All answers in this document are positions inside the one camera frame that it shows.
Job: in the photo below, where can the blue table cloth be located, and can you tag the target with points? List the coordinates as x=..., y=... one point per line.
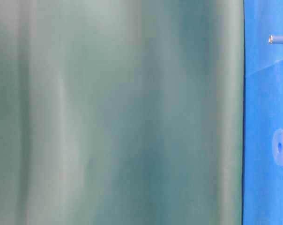
x=263, y=178

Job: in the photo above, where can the small blue plastic gear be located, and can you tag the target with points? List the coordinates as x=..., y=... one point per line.
x=277, y=147

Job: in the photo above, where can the metal shaft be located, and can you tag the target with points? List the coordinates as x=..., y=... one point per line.
x=275, y=39

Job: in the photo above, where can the grey-green blurred foreground panel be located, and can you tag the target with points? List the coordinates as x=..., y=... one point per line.
x=121, y=112

